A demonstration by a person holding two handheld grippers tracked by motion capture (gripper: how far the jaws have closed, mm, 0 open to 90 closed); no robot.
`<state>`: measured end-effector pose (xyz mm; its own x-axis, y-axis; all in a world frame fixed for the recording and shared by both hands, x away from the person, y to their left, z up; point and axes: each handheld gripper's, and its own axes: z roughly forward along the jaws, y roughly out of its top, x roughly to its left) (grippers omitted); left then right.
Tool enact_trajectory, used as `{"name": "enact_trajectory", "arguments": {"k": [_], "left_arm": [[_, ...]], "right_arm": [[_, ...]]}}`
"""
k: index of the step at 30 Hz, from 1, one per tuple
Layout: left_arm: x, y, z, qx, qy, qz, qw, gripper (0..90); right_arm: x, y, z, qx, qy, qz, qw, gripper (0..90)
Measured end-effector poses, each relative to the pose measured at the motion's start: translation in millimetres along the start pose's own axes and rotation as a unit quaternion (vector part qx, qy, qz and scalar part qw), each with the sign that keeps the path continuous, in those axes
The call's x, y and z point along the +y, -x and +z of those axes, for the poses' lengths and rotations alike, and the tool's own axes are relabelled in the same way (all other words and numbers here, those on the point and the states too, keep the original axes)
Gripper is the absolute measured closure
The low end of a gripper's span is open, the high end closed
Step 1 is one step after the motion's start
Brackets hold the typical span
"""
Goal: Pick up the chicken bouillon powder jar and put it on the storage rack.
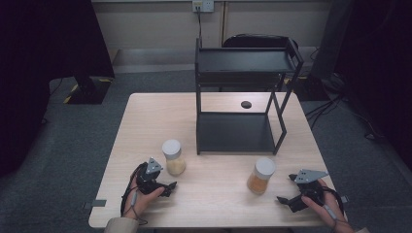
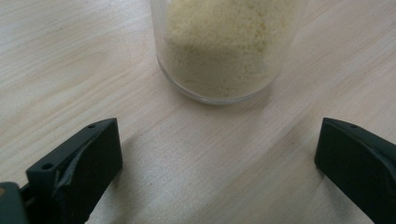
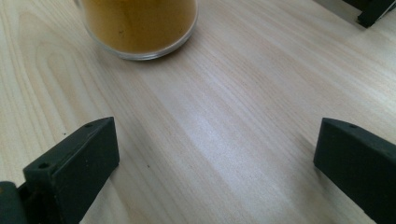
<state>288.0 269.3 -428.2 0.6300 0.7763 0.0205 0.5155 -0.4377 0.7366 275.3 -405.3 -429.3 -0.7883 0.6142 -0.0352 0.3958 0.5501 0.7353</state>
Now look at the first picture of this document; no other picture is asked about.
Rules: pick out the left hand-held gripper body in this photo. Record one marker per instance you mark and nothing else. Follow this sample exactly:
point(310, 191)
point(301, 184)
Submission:
point(149, 181)

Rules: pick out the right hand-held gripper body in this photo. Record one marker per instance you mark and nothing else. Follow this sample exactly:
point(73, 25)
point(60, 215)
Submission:
point(309, 191)

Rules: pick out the jar with pale yellow powder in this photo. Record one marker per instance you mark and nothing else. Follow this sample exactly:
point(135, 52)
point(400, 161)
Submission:
point(174, 161)

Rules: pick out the jar with orange powder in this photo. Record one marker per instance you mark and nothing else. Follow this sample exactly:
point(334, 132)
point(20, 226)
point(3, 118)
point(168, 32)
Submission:
point(260, 179)

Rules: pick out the black metal shelf rack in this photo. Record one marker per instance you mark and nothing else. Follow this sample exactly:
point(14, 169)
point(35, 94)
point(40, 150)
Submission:
point(234, 132)

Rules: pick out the person's left hand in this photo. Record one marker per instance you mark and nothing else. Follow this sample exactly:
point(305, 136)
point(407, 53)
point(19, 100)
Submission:
point(141, 202)

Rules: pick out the person's right hand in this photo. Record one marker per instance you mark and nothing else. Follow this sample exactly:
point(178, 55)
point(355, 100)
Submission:
point(327, 210)

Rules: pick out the black table grommet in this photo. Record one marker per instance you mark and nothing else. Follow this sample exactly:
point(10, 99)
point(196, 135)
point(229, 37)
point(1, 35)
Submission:
point(246, 104)

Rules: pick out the black stand base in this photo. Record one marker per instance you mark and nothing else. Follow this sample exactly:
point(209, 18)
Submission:
point(89, 92)

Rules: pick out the dark curtain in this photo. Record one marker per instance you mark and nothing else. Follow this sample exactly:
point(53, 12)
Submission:
point(379, 64)
point(39, 64)

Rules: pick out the black chair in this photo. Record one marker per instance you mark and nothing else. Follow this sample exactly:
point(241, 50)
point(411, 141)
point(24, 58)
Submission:
point(256, 40)

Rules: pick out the grey table bracket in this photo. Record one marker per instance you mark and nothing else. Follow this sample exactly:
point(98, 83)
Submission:
point(344, 199)
point(97, 203)

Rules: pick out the white wall socket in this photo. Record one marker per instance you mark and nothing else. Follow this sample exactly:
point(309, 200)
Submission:
point(203, 5)

